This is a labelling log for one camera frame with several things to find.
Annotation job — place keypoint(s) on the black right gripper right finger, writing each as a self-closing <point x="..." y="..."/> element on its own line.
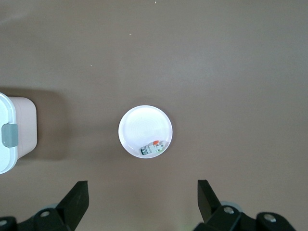
<point x="216" y="216"/>

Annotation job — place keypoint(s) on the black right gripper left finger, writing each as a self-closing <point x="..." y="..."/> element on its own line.
<point x="60" y="216"/>

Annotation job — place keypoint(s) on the pink box with white lid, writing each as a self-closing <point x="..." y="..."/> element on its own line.
<point x="24" y="125"/>

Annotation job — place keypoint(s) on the pale pink round plate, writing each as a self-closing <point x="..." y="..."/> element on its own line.
<point x="144" y="125"/>

